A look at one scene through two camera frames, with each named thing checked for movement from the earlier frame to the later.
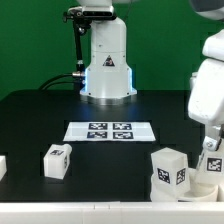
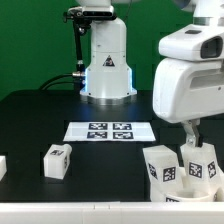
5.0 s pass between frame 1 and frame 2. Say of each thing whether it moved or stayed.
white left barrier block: stayed
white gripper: moved
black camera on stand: stayed
